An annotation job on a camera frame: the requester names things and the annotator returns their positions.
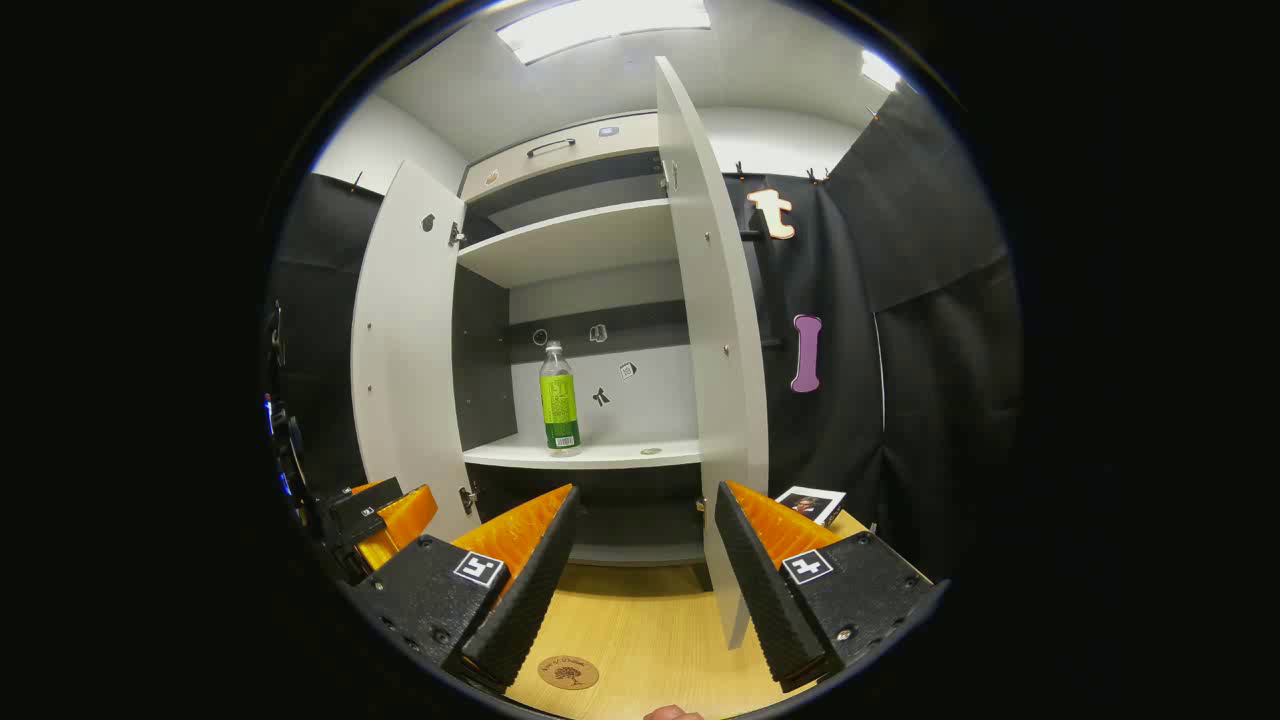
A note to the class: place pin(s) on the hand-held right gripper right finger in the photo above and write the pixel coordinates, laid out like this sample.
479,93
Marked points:
765,590

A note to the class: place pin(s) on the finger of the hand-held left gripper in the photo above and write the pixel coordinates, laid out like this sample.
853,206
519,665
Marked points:
405,520

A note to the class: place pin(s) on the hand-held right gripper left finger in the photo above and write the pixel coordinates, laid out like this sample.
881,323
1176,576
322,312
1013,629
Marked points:
530,590

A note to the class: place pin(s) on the round wooden coaster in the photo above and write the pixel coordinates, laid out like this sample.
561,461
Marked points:
569,673

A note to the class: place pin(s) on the green label bottle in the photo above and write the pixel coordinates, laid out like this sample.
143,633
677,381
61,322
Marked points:
560,410

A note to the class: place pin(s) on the grey cabinet door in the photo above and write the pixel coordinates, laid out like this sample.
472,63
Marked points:
410,330
715,300

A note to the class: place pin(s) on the grey cabinet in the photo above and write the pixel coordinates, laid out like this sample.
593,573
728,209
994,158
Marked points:
580,240

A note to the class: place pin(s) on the white photo book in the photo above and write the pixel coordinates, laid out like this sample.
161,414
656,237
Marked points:
812,505

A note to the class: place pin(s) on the black backdrop cloth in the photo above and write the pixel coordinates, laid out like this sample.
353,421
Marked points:
940,400

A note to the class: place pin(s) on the large ceiling light panel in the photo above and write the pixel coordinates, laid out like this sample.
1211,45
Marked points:
600,25

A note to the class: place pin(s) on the small ceiling light panel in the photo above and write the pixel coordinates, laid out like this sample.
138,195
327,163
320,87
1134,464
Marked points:
880,70

